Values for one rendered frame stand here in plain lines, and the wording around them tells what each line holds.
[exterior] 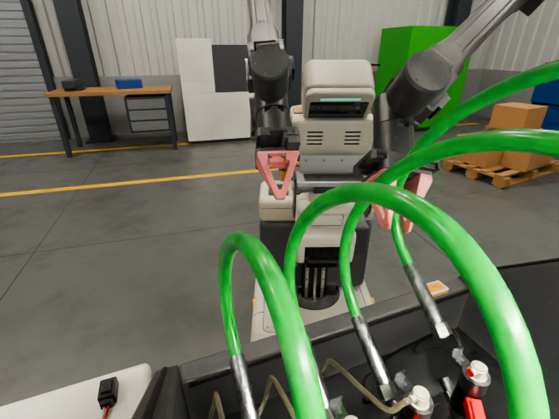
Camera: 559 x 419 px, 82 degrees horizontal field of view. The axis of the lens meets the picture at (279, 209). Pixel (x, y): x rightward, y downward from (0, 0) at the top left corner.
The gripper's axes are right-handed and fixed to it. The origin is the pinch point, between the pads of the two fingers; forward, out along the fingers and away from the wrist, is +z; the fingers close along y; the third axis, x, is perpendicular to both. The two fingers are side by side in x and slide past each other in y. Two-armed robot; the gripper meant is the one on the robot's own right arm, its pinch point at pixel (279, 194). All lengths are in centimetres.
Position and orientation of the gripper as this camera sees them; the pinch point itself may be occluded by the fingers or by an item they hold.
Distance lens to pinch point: 50.8
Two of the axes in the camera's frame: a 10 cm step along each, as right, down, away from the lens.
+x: 9.9, -0.6, 1.1
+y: 0.9, -3.0, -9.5
